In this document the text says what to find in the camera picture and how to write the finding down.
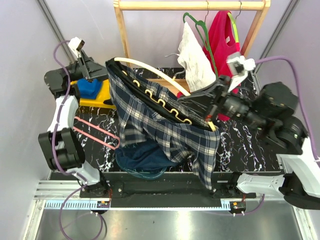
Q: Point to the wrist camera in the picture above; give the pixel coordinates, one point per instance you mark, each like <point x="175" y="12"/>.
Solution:
<point x="239" y="67"/>
<point x="75" y="45"/>

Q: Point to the blue cloth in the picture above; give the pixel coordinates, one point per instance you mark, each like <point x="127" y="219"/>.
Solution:
<point x="89" y="89"/>

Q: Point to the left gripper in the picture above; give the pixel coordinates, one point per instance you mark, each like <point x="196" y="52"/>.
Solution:
<point x="89" y="69"/>

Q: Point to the dark green hanger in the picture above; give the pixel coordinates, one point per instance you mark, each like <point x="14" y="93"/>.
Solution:
<point x="205" y="39"/>

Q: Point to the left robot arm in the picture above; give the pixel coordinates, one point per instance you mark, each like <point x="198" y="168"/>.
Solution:
<point x="60" y="146"/>

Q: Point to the wooden clothes rack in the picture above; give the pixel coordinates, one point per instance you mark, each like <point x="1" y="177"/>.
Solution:
<point x="149" y="29"/>

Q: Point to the red shirt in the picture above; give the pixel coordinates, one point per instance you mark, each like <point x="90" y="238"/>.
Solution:
<point x="222" y="43"/>

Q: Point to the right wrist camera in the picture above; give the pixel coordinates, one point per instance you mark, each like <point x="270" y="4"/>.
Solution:
<point x="239" y="67"/>

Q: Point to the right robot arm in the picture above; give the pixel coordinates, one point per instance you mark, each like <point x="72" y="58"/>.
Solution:
<point x="272" y="114"/>

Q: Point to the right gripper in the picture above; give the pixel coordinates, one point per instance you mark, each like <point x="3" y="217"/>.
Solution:
<point x="216" y="96"/>

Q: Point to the teal transparent basin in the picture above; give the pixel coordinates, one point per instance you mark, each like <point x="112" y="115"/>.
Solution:
<point x="147" y="173"/>

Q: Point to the blue denim skirt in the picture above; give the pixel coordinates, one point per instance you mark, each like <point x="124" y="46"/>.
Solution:
<point x="147" y="157"/>

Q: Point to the yellow plastic tray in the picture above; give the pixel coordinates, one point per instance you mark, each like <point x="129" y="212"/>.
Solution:
<point x="103" y="99"/>

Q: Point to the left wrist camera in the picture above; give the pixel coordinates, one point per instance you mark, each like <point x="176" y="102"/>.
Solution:
<point x="75" y="45"/>

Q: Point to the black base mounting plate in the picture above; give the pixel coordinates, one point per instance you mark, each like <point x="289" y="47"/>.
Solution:
<point x="173" y="190"/>

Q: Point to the lime green hanger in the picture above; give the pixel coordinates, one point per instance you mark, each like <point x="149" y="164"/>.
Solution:
<point x="234" y="26"/>

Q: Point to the navy plaid skirt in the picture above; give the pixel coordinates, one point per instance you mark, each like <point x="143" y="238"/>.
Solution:
<point x="147" y="149"/>

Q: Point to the white garment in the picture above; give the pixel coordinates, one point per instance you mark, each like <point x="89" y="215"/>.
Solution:
<point x="198" y="70"/>

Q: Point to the cream plastic hanger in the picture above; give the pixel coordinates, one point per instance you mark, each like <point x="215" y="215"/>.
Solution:
<point x="148" y="100"/>

